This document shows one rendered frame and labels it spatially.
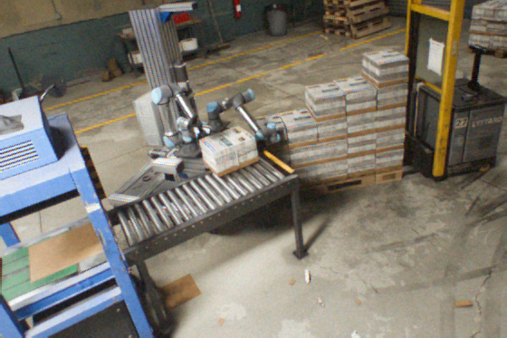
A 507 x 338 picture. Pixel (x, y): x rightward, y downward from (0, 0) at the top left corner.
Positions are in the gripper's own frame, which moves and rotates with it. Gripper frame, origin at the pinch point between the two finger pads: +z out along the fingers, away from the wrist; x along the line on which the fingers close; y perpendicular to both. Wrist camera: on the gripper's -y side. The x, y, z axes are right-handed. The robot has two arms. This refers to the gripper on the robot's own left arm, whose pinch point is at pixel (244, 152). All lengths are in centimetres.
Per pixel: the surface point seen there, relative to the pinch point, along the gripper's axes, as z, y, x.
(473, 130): -207, -26, 73
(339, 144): -94, -23, 13
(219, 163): 33.4, 13.9, 23.6
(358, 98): -113, 21, 19
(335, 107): -92, 17, 11
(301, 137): -61, -8, -1
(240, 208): 39, -4, 62
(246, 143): 7.8, 21.9, 23.8
